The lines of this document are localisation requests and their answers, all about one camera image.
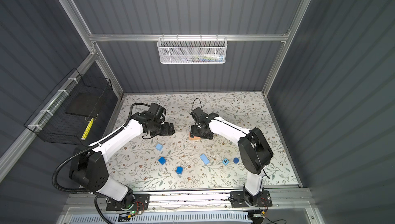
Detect dark blue cube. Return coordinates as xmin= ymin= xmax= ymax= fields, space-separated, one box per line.
xmin=176 ymin=166 xmax=183 ymax=175
xmin=158 ymin=157 xmax=166 ymax=165

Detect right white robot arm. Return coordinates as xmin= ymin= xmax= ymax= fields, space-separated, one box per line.
xmin=190 ymin=107 xmax=274 ymax=198

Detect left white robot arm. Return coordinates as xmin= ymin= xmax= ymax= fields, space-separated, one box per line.
xmin=69 ymin=103 xmax=175 ymax=206

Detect light blue cube block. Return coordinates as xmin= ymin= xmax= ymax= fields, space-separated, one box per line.
xmin=155 ymin=144 xmax=163 ymax=151

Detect light blue rectangular block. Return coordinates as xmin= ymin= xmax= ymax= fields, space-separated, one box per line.
xmin=200 ymin=154 xmax=210 ymax=165

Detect teal letter cube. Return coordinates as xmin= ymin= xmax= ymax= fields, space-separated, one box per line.
xmin=222 ymin=158 xmax=229 ymax=165

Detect dark blue cube front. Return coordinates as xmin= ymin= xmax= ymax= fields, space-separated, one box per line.
xmin=176 ymin=166 xmax=183 ymax=175

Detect yellow marker pen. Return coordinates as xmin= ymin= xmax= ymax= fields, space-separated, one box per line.
xmin=81 ymin=118 xmax=95 ymax=141

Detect black pad in basket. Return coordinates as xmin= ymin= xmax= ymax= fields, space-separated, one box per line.
xmin=65 ymin=93 xmax=105 ymax=118

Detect markers in white basket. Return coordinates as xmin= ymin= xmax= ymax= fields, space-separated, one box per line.
xmin=182 ymin=53 xmax=226 ymax=64

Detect white wire basket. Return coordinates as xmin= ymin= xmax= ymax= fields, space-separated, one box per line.
xmin=157 ymin=38 xmax=228 ymax=64

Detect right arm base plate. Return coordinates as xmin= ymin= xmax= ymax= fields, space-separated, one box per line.
xmin=228 ymin=190 xmax=273 ymax=208

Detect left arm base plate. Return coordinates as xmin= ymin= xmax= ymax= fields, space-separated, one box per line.
xmin=106 ymin=194 xmax=151 ymax=211

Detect black wire basket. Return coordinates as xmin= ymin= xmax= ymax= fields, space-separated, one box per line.
xmin=24 ymin=68 xmax=113 ymax=145

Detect left black corrugated cable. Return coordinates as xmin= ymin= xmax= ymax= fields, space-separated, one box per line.
xmin=51 ymin=102 xmax=152 ymax=224

